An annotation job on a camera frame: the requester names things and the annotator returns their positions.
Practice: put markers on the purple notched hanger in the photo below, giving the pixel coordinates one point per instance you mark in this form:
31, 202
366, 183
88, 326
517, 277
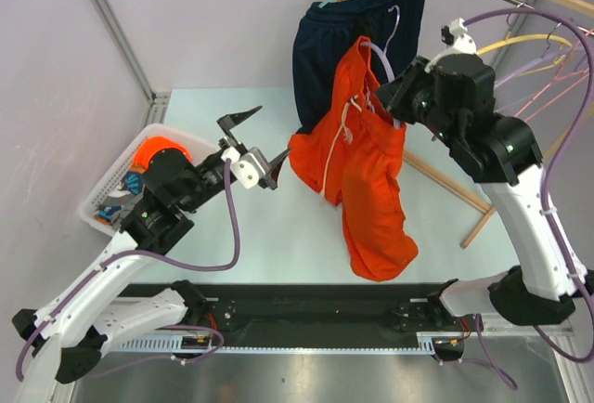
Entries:
381, 53

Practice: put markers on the white laundry basket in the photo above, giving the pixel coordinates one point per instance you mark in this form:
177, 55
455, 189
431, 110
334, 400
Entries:
196, 147

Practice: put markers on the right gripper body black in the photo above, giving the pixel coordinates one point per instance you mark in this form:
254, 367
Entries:
413, 101

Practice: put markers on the white cable duct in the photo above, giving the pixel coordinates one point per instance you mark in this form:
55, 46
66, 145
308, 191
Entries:
423, 344

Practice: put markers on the orange shorts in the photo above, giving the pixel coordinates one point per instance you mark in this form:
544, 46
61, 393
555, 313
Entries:
352, 159

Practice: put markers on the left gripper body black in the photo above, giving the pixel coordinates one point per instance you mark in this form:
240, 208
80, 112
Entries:
211, 175

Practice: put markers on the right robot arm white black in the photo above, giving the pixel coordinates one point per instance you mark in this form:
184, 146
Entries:
455, 100

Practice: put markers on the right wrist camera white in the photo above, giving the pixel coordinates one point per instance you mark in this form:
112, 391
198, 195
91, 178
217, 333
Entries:
455, 36

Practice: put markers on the aluminium frame post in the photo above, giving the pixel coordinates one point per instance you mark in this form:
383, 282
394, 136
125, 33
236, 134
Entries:
121, 42

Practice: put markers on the blue patterned garment in basket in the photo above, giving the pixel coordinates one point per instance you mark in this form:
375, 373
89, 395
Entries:
124, 196

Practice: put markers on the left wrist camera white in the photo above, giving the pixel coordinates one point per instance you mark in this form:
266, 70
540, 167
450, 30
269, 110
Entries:
249, 169

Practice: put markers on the navy blue shorts hanging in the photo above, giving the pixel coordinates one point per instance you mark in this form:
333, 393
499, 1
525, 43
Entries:
326, 32

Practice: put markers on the yellow hanger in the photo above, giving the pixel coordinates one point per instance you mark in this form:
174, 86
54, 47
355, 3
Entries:
530, 51

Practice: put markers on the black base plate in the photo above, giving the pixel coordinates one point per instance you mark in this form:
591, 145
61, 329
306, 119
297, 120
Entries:
325, 316

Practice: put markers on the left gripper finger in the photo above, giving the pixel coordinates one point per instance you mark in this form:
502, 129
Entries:
272, 171
229, 121

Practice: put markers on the pink hanger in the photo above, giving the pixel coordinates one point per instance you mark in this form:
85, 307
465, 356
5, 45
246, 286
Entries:
553, 92

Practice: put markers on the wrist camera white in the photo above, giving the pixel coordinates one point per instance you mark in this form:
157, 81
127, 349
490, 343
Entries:
455, 36
249, 169

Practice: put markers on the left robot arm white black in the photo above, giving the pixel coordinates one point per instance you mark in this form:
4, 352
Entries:
171, 187

